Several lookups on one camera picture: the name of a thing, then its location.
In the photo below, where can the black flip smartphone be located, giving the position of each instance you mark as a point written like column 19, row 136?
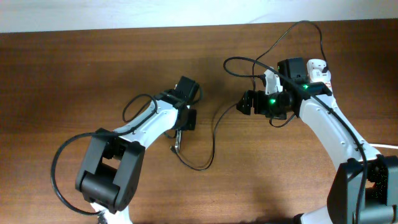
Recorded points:
column 178, row 140

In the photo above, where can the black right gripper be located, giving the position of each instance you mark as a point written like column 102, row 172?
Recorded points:
column 259, row 96

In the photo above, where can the white power strip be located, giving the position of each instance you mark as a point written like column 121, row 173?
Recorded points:
column 320, row 76

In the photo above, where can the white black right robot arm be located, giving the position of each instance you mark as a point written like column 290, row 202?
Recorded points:
column 364, row 189

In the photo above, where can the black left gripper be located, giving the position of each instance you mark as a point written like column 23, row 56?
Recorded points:
column 191, row 121

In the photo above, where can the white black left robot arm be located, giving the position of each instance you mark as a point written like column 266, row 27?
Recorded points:
column 110, row 171

